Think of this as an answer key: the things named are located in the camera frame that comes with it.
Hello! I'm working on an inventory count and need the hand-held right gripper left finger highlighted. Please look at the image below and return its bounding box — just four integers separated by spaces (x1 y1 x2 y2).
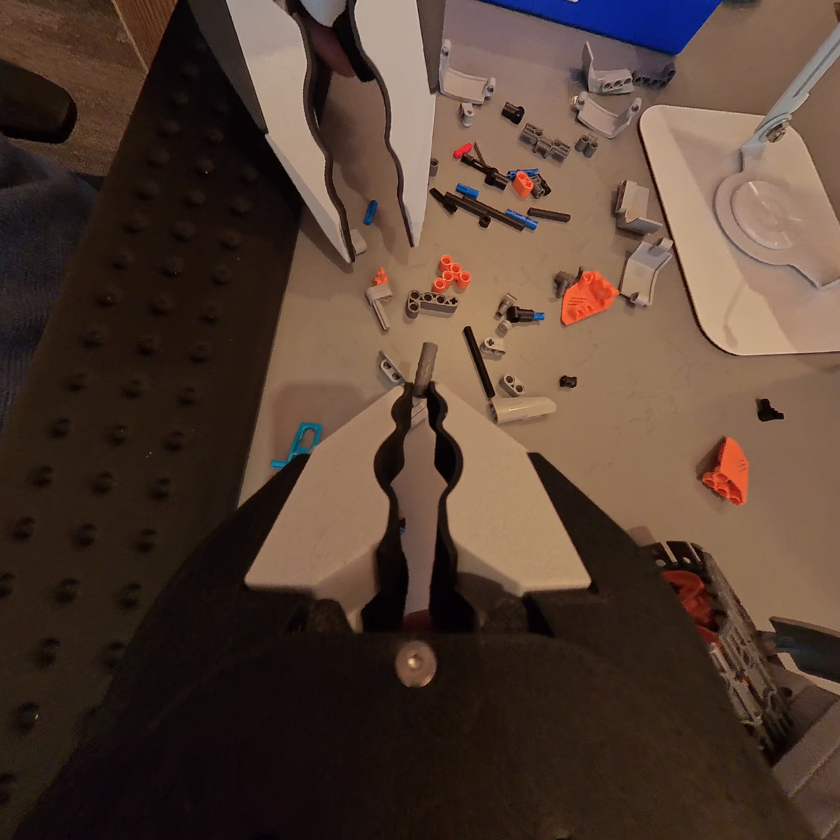
244 382 413 632

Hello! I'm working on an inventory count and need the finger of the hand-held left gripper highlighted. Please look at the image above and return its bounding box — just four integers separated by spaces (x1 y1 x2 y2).
226 0 355 263
348 0 437 248

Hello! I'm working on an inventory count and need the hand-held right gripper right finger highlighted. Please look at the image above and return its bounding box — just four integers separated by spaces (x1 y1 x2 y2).
427 382 593 632

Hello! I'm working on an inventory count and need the light grey curved panel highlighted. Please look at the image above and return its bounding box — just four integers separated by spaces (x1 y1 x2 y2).
573 94 643 140
619 238 675 308
438 39 497 106

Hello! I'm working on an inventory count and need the dark grey tube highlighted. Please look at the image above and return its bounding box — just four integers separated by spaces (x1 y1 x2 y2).
412 341 439 398

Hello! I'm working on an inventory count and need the person's left hand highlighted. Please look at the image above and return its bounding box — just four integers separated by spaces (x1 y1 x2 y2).
311 20 353 76

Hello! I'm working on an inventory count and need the teal plastic piece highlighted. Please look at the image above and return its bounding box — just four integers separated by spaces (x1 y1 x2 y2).
270 422 324 470

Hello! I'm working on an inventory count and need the wooden pillar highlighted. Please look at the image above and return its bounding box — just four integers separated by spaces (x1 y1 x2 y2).
112 0 178 70

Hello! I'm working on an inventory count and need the light grey wing panel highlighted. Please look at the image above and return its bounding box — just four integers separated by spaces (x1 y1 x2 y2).
489 395 557 424

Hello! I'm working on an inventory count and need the pile of small technic pieces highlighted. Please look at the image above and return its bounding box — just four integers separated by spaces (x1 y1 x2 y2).
430 188 529 232

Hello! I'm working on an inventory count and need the dark grey double cross block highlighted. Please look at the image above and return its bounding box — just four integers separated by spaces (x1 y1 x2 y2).
520 122 572 161

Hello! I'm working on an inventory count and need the long black axle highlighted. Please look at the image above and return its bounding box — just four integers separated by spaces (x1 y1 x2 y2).
462 326 497 401

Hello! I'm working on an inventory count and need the orange connector cluster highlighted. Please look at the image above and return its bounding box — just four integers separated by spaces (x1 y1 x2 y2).
432 255 472 294

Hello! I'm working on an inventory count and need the black chair armrest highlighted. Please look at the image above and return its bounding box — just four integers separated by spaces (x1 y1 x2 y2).
0 59 78 145

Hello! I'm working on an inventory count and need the light grey panel with holes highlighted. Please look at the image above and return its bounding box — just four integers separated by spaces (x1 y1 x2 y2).
581 42 636 95

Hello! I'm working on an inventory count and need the dark grey L-shaped beam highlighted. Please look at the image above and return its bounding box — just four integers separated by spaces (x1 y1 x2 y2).
405 290 460 320

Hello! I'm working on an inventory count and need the orange curved panel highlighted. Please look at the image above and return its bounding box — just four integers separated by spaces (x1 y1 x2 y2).
701 436 750 506

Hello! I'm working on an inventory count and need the black dimpled pad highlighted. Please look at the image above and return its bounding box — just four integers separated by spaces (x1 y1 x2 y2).
0 0 303 840

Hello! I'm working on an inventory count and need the grey tracked toy vehicle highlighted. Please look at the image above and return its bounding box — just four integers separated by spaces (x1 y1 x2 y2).
640 539 840 840

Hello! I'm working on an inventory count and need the blue storage bin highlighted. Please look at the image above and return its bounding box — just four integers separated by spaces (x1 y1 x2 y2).
482 0 723 56

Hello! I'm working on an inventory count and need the orange flat panel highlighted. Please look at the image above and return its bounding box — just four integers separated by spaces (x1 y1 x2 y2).
560 270 621 327

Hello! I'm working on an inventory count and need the light grey boxy panel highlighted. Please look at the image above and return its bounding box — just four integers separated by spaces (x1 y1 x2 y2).
613 180 664 237

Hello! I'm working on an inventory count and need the white book stand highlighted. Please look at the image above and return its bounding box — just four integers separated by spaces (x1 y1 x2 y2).
638 23 840 357

